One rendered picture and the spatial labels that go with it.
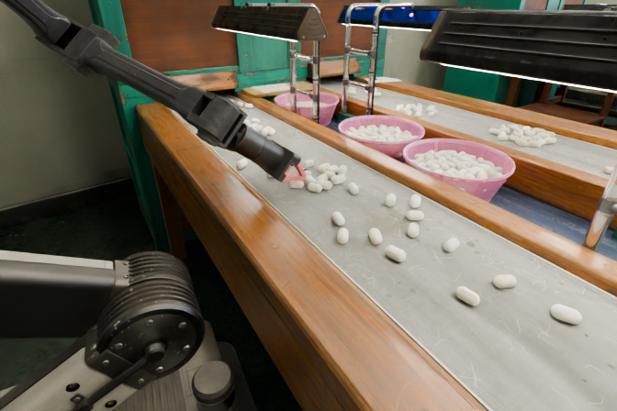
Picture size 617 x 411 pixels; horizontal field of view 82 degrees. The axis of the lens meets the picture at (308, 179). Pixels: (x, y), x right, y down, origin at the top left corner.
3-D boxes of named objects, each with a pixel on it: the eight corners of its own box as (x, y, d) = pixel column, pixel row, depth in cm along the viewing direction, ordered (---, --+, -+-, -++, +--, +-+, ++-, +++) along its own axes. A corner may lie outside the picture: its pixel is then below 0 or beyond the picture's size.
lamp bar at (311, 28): (299, 41, 81) (299, 6, 77) (210, 27, 127) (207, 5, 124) (328, 40, 84) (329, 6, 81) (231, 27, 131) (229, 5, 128)
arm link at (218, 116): (52, 57, 74) (84, 17, 76) (74, 72, 79) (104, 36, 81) (206, 142, 61) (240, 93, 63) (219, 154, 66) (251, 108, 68)
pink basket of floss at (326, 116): (330, 134, 134) (331, 109, 130) (265, 127, 140) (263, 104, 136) (342, 115, 157) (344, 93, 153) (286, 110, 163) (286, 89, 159)
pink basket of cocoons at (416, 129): (399, 180, 99) (404, 149, 94) (321, 158, 113) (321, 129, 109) (431, 151, 118) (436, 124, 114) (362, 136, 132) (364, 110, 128)
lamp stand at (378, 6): (368, 135, 133) (379, 2, 113) (337, 121, 148) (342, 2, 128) (405, 126, 142) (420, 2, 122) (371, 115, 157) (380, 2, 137)
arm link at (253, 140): (232, 148, 65) (246, 121, 66) (216, 142, 71) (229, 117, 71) (259, 164, 70) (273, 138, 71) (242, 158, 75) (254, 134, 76)
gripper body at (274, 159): (276, 143, 80) (252, 127, 76) (300, 158, 73) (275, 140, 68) (262, 167, 81) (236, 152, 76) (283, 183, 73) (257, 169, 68)
